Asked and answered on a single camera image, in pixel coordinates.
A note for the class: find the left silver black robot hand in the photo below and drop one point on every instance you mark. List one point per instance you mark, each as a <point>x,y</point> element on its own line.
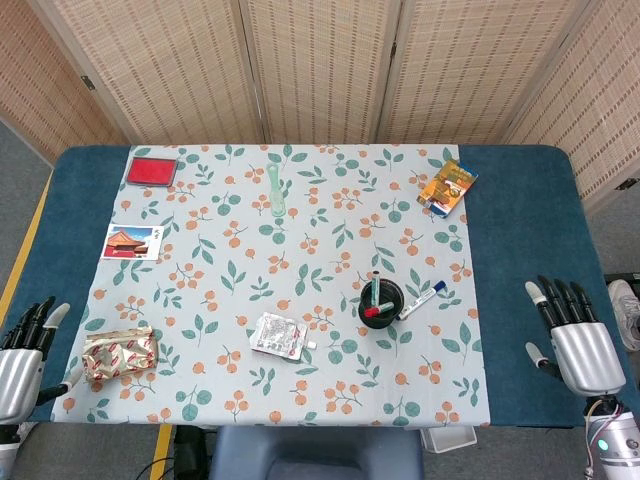
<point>20,380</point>

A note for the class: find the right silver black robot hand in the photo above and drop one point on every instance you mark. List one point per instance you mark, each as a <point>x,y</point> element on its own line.
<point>587,355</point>

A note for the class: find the blue white marker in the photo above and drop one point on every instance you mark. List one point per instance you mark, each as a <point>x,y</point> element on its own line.
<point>420,301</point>

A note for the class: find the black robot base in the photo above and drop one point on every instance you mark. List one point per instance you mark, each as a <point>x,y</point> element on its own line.
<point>192,452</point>

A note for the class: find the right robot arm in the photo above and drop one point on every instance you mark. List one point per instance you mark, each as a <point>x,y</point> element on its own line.
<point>620,442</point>

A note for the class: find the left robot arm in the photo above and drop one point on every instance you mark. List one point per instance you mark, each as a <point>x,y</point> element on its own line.
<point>6,450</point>

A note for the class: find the black mesh pen holder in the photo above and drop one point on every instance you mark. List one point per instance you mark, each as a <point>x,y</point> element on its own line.
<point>382,321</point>

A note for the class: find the red capped marker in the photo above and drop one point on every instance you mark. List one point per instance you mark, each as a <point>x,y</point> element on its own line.
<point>377,309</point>

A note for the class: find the grey white sneaker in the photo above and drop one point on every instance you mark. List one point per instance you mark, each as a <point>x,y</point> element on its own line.
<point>625,310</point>

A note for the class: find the blue felt table cover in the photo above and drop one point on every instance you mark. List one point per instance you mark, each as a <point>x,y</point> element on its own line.
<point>525,225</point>

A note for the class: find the white plastic box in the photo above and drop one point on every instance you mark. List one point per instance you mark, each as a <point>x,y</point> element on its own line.
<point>447,440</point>

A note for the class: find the metal screen hinge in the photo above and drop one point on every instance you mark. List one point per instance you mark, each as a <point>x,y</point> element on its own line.
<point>626,184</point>
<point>393,49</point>
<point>88,83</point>

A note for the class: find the red palace postcard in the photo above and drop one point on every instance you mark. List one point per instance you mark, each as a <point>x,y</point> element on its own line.
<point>130,242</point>

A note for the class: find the orange blue cardboard box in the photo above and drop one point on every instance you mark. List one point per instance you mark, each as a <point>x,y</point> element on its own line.
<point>446,189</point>

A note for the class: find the woven bamboo screen panel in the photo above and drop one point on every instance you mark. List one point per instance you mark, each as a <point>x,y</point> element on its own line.
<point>475,65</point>
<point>320,65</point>
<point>600,110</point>
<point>165,65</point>
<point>35,90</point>

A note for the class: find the red ink pad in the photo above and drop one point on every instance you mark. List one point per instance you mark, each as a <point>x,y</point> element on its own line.
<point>151,171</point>

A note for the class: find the silver spout pouch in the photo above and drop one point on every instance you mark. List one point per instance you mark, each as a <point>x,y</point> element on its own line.
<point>277,336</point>

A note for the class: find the blue padded chair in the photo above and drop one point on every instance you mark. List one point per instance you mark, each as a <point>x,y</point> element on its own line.
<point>315,452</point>

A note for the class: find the floral leaf fruit tablecloth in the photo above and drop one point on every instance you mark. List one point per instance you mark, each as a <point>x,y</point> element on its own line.
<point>300,250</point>

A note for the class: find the green glass vase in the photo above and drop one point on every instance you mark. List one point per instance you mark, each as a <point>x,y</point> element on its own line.
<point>276,195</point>

